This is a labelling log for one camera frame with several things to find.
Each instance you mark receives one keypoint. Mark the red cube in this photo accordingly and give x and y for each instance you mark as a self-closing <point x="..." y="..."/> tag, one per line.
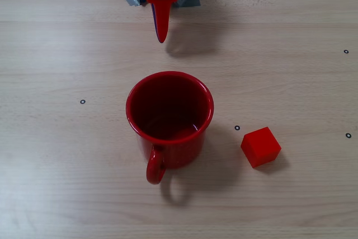
<point x="260" y="146"/>

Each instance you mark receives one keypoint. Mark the red enamel mug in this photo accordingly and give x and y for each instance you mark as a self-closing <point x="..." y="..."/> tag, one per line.
<point x="170" y="152"/>

